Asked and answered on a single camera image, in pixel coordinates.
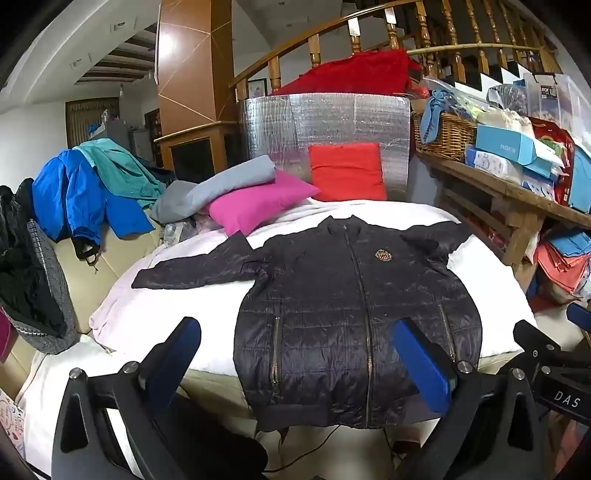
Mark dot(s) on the small grey refrigerator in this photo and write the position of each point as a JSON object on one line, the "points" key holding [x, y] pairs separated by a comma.
{"points": [[142, 144]]}

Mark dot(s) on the brown slatted door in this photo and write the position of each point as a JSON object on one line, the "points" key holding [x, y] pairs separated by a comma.
{"points": [[83, 120]]}

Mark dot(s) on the pink pillow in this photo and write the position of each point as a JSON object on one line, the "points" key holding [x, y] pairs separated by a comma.
{"points": [[258, 203]]}

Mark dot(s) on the wooden stair railing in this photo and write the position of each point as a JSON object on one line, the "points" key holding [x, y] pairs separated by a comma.
{"points": [[323, 32]]}

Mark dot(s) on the wicker basket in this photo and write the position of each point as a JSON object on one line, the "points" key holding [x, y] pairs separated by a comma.
{"points": [[448, 136]]}

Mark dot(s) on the crumpled clear plastic bag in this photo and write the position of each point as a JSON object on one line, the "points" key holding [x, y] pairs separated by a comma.
{"points": [[178, 232]]}

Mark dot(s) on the red bag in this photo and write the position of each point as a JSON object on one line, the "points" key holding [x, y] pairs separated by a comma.
{"points": [[554, 138]]}

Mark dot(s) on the stack of coral packets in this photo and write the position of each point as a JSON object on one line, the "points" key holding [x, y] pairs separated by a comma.
{"points": [[561, 272]]}

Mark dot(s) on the framed wall picture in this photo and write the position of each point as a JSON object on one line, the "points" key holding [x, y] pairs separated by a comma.
{"points": [[256, 88]]}

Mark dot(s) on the grey knit cloth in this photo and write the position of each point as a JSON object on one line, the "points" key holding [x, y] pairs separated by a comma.
{"points": [[51, 277]]}

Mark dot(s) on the blue cardboard box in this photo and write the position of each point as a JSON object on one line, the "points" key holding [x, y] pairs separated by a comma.
{"points": [[503, 143]]}

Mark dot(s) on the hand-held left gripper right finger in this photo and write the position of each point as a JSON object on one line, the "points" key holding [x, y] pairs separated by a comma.
{"points": [[422, 364]]}

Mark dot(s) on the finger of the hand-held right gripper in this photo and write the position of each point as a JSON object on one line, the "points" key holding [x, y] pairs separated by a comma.
{"points": [[579, 317], [535, 341]]}

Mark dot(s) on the wooden chair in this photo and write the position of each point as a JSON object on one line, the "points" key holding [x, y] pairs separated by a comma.
{"points": [[184, 69]]}

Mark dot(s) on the red-orange pillow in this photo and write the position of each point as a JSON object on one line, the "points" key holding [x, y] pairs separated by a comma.
{"points": [[346, 173]]}

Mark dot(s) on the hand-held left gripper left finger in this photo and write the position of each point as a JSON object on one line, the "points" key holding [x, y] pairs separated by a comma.
{"points": [[178, 355]]}

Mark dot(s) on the clear patterned plastic bag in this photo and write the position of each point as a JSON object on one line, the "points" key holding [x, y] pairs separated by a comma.
{"points": [[508, 98]]}

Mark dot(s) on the clear plastic storage box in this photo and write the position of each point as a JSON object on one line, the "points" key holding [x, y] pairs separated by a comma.
{"points": [[558, 101]]}

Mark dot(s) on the teal jacket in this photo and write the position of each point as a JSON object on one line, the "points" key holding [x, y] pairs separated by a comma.
{"points": [[120, 166]]}

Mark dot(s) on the black shiny coat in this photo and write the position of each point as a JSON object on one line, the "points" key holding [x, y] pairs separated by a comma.
{"points": [[23, 277]]}

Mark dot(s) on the white fleece blanket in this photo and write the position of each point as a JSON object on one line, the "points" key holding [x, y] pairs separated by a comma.
{"points": [[485, 286]]}

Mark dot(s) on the cream cloth bundle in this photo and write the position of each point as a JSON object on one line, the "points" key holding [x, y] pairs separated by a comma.
{"points": [[503, 121]]}

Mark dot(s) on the grey folded cloth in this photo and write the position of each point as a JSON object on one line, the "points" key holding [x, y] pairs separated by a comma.
{"points": [[231, 180]]}

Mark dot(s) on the blue jacket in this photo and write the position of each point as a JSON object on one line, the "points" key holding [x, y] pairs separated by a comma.
{"points": [[69, 194]]}

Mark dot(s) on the red blanket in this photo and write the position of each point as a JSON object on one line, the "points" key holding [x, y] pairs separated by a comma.
{"points": [[360, 74]]}

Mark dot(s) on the beige sofa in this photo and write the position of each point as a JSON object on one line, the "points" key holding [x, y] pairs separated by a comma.
{"points": [[120, 258]]}

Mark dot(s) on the black quilted jacket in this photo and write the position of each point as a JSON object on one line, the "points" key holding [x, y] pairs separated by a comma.
{"points": [[323, 323]]}

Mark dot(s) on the blue cloth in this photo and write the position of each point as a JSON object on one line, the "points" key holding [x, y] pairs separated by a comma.
{"points": [[434, 115]]}

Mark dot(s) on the tall grey refrigerator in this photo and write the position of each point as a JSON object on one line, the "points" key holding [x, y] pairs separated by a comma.
{"points": [[117, 134]]}

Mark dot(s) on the white printed box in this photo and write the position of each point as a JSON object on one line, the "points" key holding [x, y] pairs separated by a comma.
{"points": [[489, 164]]}

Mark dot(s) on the magenta cloth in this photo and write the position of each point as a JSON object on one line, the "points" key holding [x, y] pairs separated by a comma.
{"points": [[5, 337]]}

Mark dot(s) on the printed white cloth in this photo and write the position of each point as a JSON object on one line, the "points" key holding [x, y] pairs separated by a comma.
{"points": [[11, 424]]}

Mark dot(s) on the silver insulation mat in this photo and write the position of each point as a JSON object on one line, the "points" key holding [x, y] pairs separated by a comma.
{"points": [[277, 124]]}

